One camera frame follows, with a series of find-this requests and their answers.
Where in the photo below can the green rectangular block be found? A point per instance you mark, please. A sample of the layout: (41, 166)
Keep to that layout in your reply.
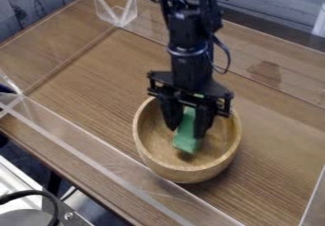
(183, 140)

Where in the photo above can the clear acrylic tray wall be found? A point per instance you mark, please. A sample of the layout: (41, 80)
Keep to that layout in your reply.
(79, 113)

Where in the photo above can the brown wooden bowl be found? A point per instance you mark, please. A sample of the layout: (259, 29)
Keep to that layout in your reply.
(172, 153)

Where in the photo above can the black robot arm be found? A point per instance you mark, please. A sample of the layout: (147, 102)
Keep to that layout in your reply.
(192, 21)

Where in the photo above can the metal table bracket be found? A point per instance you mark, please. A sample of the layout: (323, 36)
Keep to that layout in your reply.
(68, 216)

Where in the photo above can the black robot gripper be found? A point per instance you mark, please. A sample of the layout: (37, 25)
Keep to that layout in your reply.
(187, 86)

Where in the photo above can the black table leg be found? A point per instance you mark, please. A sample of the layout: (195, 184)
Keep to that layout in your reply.
(53, 183)

